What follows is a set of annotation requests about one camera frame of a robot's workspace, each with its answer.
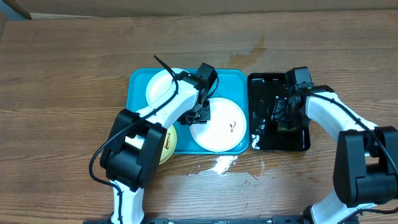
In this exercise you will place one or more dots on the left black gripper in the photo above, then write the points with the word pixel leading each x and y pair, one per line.
pixel 205 116

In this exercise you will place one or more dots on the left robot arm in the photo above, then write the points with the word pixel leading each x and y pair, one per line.
pixel 131 154

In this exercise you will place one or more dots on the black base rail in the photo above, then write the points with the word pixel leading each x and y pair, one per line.
pixel 274 220

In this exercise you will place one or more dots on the green yellow sponge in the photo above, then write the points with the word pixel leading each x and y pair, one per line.
pixel 287 126

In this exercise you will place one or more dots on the teal plastic tray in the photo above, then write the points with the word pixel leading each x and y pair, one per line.
pixel 233 86

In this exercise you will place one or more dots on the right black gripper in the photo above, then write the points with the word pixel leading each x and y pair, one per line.
pixel 281 116

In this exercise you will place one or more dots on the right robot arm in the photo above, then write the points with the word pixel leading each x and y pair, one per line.
pixel 365 170

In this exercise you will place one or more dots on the white plate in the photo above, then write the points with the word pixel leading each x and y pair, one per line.
pixel 225 129
pixel 160 88

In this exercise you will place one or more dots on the black plastic tray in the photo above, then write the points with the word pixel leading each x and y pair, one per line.
pixel 263 90

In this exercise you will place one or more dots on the yellow-green plate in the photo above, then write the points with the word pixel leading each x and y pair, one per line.
pixel 170 144

